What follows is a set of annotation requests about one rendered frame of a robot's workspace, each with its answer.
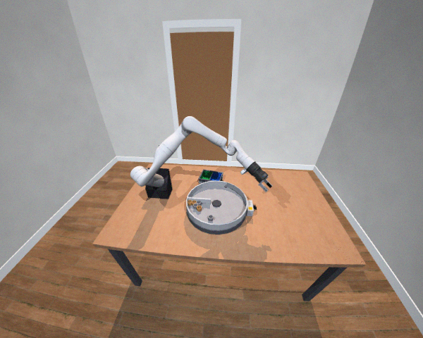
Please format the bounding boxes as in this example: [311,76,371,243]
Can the grey round turntable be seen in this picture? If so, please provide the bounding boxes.
[186,181,257,234]

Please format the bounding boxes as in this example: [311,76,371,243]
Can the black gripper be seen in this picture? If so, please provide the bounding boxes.
[240,157,272,192]

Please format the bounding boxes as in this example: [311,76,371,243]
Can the green and blue divided bin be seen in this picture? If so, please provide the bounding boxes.
[198,169,223,184]

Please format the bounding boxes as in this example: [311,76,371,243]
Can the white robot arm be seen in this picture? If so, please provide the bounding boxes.
[130,116,249,187]

